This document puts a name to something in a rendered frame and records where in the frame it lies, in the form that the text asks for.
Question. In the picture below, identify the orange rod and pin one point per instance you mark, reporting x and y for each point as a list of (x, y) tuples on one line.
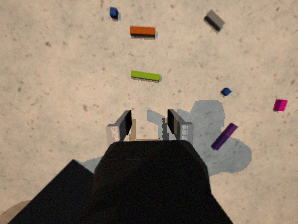
[(142, 31)]

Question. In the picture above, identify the small blue block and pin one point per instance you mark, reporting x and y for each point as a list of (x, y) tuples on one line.
[(113, 12), (226, 91)]

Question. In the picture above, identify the purple rod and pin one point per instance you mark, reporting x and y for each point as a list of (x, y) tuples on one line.
[(224, 136)]

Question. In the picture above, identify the small magenta block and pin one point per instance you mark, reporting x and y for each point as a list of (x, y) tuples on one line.
[(280, 105)]

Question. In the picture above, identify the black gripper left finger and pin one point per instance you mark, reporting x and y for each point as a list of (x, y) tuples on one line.
[(117, 132)]

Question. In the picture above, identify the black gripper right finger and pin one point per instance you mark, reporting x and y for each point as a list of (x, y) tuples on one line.
[(181, 129)]

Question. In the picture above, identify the olive green rod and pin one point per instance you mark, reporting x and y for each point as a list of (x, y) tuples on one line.
[(145, 75)]

